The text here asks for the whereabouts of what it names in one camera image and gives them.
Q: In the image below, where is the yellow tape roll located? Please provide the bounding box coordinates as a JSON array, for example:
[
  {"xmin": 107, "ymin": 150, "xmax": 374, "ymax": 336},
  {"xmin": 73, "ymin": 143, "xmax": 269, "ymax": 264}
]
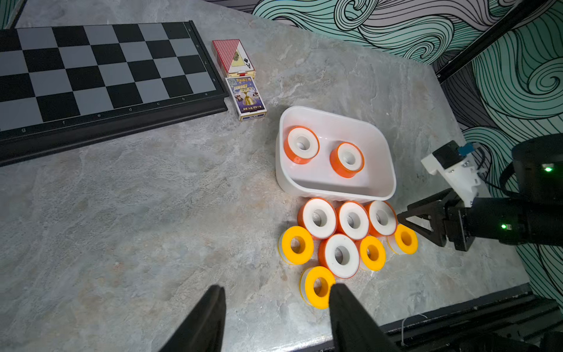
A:
[
  {"xmin": 299, "ymin": 266, "xmax": 336, "ymax": 309},
  {"xmin": 355, "ymin": 236, "xmax": 386, "ymax": 271},
  {"xmin": 386, "ymin": 224, "xmax": 419, "ymax": 255},
  {"xmin": 277, "ymin": 226, "xmax": 314, "ymax": 265}
]

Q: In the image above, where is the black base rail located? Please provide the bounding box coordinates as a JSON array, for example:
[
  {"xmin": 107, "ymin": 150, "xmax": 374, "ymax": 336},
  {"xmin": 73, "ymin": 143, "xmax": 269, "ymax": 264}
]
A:
[{"xmin": 310, "ymin": 284, "xmax": 562, "ymax": 351}]

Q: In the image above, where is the blue playing card box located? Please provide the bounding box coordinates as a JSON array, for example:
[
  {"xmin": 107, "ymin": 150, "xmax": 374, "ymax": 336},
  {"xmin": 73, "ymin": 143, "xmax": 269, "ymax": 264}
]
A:
[{"xmin": 226, "ymin": 76, "xmax": 268, "ymax": 121}]

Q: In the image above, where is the white storage box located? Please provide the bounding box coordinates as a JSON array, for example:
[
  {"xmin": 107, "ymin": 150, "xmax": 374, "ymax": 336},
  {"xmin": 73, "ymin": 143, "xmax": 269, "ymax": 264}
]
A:
[{"xmin": 276, "ymin": 106, "xmax": 397, "ymax": 203}]

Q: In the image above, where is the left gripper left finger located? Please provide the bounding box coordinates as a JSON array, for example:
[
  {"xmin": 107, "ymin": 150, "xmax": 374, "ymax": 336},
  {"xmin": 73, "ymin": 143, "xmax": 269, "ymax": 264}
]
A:
[{"xmin": 160, "ymin": 285, "xmax": 227, "ymax": 352}]

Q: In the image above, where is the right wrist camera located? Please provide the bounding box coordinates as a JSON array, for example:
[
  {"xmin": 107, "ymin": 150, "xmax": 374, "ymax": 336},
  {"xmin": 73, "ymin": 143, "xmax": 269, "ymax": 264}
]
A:
[{"xmin": 421, "ymin": 140, "xmax": 492, "ymax": 208}]

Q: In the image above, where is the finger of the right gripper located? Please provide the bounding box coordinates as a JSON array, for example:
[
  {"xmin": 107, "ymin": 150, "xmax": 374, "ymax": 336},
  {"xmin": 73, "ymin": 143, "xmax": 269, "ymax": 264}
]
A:
[{"xmin": 397, "ymin": 197, "xmax": 444, "ymax": 227}]

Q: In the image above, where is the black grey chessboard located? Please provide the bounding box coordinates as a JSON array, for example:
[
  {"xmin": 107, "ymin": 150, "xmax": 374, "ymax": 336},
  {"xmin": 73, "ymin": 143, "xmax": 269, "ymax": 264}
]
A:
[{"xmin": 1, "ymin": 21, "xmax": 228, "ymax": 165}]

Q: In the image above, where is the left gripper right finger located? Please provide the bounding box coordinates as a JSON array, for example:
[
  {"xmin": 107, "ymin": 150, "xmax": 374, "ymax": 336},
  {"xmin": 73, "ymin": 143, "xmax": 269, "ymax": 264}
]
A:
[{"xmin": 329, "ymin": 284, "xmax": 400, "ymax": 351}]

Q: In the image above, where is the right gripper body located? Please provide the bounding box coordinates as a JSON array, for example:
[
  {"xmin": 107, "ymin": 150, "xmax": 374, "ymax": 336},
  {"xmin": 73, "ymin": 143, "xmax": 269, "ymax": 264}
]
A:
[{"xmin": 422, "ymin": 189, "xmax": 474, "ymax": 252}]

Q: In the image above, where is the orange tape roll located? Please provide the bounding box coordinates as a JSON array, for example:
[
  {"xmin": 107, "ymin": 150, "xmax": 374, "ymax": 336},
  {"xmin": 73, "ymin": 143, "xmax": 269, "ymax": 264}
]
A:
[
  {"xmin": 329, "ymin": 142, "xmax": 365, "ymax": 178},
  {"xmin": 318, "ymin": 234, "xmax": 360, "ymax": 280},
  {"xmin": 365, "ymin": 200, "xmax": 398, "ymax": 237},
  {"xmin": 284, "ymin": 126, "xmax": 320, "ymax": 164},
  {"xmin": 298, "ymin": 197, "xmax": 337, "ymax": 240},
  {"xmin": 337, "ymin": 201, "xmax": 369, "ymax": 241}
]

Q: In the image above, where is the red playing card box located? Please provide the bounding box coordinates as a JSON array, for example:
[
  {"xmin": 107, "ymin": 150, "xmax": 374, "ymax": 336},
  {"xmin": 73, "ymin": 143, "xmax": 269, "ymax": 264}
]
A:
[{"xmin": 212, "ymin": 39, "xmax": 256, "ymax": 79}]

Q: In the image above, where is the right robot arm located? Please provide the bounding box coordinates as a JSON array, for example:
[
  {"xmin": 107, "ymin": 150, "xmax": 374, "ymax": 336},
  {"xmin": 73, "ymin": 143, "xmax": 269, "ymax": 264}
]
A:
[{"xmin": 397, "ymin": 134, "xmax": 562, "ymax": 252}]

